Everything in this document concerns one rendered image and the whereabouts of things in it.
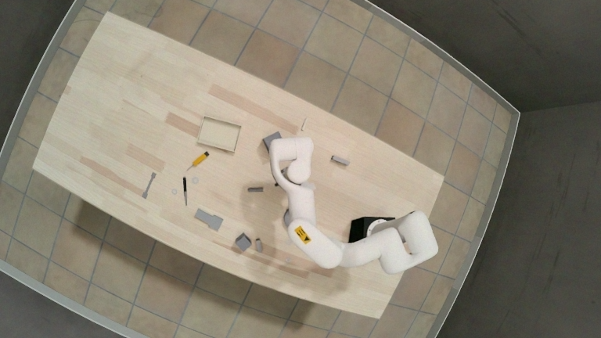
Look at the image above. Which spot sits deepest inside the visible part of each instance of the yellow screwdriver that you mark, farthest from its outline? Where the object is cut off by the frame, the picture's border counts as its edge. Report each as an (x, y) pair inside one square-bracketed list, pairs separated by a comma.
[(199, 159)]

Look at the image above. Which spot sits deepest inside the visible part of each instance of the beige open-top tray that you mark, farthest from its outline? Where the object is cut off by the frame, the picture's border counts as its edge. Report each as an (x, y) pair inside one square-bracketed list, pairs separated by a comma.
[(219, 133)]

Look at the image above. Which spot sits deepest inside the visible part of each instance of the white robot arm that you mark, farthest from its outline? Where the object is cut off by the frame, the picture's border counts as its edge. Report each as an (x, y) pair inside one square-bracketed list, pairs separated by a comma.
[(383, 240)]

